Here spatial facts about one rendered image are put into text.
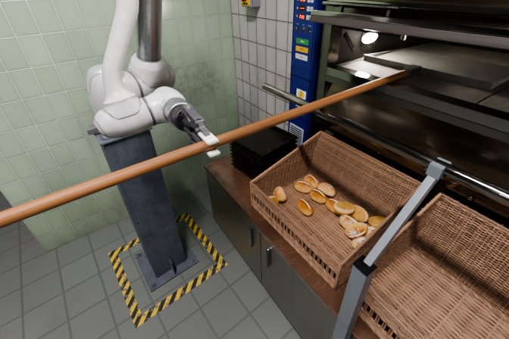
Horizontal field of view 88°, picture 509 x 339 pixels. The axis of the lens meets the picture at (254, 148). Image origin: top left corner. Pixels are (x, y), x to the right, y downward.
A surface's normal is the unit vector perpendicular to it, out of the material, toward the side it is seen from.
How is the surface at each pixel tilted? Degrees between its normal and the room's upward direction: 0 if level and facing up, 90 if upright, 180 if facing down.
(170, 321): 0
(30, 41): 90
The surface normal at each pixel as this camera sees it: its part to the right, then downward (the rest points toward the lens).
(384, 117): -0.79, 0.02
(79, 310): -0.03, -0.84
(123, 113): 0.44, 0.11
